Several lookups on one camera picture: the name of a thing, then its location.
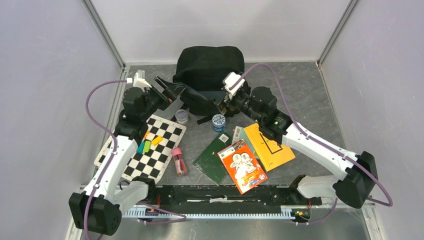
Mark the blue lidded round tub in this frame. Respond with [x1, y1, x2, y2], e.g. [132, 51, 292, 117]
[211, 114, 226, 133]

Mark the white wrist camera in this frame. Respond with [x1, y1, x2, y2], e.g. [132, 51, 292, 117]
[126, 70, 152, 92]
[222, 72, 245, 100]

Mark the clear jar of paperclips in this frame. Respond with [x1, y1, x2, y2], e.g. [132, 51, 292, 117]
[174, 109, 189, 125]

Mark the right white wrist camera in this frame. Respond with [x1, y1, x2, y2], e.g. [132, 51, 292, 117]
[222, 72, 245, 100]

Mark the green notebook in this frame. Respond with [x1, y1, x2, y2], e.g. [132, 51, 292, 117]
[193, 131, 232, 186]

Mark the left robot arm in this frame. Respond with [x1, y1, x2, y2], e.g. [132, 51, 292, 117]
[68, 77, 187, 240]

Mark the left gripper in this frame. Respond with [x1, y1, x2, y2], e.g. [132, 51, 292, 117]
[140, 75, 186, 121]

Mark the pink capped pencil tube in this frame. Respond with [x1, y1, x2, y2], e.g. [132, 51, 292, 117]
[172, 147, 188, 177]

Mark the teal book with barcode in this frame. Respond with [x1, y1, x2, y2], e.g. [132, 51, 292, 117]
[232, 126, 256, 153]

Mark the teal toy block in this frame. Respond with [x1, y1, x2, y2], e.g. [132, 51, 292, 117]
[136, 141, 145, 154]

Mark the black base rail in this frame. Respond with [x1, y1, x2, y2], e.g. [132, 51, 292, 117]
[143, 184, 323, 214]

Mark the yellow hardcover book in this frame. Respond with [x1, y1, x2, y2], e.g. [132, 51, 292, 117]
[243, 123, 296, 172]

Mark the green toy block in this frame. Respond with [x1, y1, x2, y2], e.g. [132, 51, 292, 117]
[143, 140, 152, 153]

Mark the orange comic book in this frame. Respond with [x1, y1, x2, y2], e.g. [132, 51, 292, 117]
[218, 139, 268, 195]

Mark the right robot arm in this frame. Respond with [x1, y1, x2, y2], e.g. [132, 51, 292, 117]
[180, 86, 378, 209]

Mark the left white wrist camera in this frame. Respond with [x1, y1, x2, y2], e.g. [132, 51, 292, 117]
[126, 70, 152, 92]

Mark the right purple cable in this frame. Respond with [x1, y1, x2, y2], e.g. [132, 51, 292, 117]
[231, 62, 394, 226]

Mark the checkered chess board mat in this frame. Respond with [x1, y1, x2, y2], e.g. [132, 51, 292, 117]
[94, 114, 187, 185]

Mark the black student backpack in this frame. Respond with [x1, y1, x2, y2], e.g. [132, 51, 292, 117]
[172, 46, 245, 117]

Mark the yellow toy block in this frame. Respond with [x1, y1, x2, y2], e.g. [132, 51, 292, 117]
[151, 136, 163, 146]

